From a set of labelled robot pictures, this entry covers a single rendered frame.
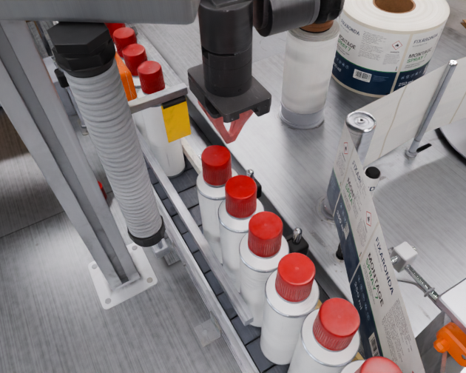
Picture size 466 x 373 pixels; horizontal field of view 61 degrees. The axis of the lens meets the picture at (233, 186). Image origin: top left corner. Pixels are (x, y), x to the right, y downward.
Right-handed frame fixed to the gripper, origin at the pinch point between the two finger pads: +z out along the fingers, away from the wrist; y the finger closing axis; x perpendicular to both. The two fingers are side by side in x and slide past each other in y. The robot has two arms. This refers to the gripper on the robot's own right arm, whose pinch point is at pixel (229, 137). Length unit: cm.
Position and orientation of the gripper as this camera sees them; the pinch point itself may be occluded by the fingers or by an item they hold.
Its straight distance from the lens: 55.5
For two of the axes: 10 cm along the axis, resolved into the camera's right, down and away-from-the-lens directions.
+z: 0.2, 6.3, 7.8
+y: -4.9, -6.7, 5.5
